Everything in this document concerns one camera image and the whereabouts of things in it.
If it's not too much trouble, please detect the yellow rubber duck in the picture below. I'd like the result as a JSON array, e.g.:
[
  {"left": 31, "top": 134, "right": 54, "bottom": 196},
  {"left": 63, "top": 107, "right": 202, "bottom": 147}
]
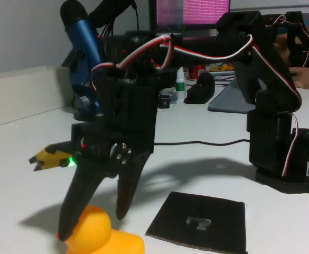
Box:
[{"left": 56, "top": 205, "right": 146, "bottom": 254}]

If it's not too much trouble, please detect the black square pad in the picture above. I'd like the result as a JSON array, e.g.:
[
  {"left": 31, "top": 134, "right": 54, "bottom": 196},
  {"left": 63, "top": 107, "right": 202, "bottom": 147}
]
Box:
[{"left": 145, "top": 191, "right": 249, "bottom": 254}]

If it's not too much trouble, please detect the small black cube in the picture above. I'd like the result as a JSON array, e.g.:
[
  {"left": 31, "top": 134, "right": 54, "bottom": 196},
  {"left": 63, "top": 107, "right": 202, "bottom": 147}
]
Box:
[{"left": 158, "top": 95, "right": 171, "bottom": 109}]

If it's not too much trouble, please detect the white raised desk ledge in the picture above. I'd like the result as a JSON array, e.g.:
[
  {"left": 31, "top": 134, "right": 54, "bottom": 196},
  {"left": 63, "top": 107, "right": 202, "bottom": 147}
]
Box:
[{"left": 0, "top": 65, "right": 74, "bottom": 130}]

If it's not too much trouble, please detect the black audio device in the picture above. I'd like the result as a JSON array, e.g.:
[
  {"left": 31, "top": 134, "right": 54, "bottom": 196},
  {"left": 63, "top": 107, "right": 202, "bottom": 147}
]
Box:
[{"left": 158, "top": 68, "right": 177, "bottom": 91}]

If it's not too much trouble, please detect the white green spray bottle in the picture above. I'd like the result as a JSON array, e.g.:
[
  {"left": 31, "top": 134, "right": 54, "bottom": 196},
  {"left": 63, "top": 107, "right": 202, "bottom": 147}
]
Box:
[{"left": 175, "top": 67, "right": 186, "bottom": 100}]

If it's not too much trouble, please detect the blue desktop microphone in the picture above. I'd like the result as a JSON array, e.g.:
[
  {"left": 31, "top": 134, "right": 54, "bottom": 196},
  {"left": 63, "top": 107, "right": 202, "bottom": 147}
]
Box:
[{"left": 60, "top": 0, "right": 110, "bottom": 121}]

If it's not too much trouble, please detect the black computer mouse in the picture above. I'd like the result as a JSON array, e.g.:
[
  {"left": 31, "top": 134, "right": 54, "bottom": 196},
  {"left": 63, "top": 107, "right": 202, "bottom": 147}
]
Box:
[{"left": 183, "top": 71, "right": 216, "bottom": 104}]

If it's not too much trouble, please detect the red soda can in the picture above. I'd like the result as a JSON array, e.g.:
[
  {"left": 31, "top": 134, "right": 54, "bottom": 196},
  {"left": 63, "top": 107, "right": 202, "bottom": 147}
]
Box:
[{"left": 190, "top": 65, "right": 207, "bottom": 80}]

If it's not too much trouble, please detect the grey desk mat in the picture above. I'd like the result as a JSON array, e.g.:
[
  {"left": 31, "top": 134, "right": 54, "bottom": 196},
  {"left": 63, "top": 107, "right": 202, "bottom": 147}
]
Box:
[{"left": 208, "top": 78, "right": 256, "bottom": 114}]

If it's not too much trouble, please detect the computer monitor with pink text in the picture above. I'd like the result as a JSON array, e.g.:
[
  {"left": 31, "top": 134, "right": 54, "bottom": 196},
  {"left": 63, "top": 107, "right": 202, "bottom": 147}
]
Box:
[{"left": 148, "top": 0, "right": 231, "bottom": 31}]

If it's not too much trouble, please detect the yellow gripper camera mount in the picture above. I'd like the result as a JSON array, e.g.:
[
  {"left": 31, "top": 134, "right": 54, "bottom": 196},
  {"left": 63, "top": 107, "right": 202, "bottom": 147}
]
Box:
[{"left": 28, "top": 144, "right": 77, "bottom": 173}]

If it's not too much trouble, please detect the black camera cable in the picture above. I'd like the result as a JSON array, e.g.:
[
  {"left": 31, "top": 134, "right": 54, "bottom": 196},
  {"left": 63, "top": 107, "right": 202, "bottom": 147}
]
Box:
[{"left": 154, "top": 139, "right": 251, "bottom": 147}]

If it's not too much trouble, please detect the red white servo cable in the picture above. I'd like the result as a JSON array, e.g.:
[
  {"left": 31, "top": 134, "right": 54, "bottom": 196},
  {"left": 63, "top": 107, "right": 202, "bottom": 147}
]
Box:
[
  {"left": 281, "top": 112, "right": 309, "bottom": 177},
  {"left": 90, "top": 34, "right": 254, "bottom": 93}
]

